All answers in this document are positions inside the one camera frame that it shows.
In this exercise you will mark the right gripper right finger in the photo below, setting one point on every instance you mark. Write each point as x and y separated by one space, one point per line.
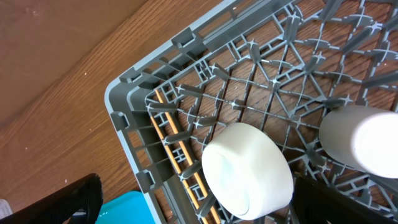
314 202

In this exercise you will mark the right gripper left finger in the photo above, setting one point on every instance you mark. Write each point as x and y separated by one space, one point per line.
79 202

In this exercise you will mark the white bowl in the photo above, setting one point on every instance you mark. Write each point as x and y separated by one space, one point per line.
247 172

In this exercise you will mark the white cup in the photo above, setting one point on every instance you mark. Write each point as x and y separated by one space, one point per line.
363 138

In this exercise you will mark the wooden chopstick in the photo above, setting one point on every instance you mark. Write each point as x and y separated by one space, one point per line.
182 174
189 159

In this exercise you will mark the teal plastic tray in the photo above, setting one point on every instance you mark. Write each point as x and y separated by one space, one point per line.
130 208

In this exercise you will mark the grey dish rack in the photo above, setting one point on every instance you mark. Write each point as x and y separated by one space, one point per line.
279 66

